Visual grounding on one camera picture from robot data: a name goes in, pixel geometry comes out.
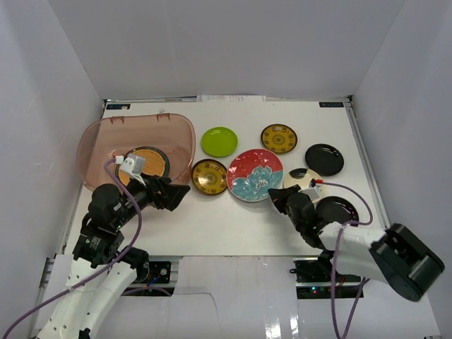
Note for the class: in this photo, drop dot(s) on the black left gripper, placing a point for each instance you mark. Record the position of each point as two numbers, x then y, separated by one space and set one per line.
155 192

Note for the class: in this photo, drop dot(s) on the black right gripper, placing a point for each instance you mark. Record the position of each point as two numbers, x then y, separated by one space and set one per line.
279 196

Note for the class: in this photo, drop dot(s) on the blue-green glazed plate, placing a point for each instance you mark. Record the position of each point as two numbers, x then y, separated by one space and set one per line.
166 162

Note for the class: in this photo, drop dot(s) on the orange woven bamboo plate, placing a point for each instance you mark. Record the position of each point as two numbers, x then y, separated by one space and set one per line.
148 164

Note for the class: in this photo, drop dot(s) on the red plate with teal flower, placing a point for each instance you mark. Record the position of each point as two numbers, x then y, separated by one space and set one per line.
252 173

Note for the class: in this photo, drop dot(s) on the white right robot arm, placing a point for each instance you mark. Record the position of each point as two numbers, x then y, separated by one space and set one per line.
395 256

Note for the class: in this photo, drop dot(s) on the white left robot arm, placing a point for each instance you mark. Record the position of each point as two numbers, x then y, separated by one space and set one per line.
102 267

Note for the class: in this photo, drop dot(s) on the yellow patterned plate near bin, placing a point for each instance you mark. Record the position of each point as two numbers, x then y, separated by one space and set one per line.
209 176

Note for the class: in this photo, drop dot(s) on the pink translucent plastic bin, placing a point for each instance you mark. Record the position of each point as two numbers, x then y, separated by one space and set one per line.
167 143

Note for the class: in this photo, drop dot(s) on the cream and black plate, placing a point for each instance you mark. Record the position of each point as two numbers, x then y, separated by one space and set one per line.
300 176

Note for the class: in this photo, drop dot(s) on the black plate near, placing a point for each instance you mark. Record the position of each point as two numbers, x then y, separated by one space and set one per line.
335 209

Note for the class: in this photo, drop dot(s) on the yellow patterned plate far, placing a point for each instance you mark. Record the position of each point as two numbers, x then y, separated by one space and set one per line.
279 138

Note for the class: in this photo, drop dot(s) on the black plate far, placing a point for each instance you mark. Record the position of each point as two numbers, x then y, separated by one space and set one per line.
324 159

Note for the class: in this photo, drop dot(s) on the lime green plate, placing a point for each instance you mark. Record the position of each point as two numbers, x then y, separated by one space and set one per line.
219 141

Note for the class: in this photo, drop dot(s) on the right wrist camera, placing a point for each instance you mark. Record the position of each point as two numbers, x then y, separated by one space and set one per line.
314 191

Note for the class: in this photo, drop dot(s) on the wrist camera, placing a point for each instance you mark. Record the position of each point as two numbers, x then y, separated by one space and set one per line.
129 167
314 191

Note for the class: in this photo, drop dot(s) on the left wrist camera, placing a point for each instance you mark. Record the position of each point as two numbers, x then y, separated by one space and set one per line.
129 167

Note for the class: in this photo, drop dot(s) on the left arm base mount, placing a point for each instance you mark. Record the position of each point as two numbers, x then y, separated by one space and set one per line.
157 278

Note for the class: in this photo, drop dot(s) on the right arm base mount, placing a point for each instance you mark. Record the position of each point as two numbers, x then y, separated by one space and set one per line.
313 281

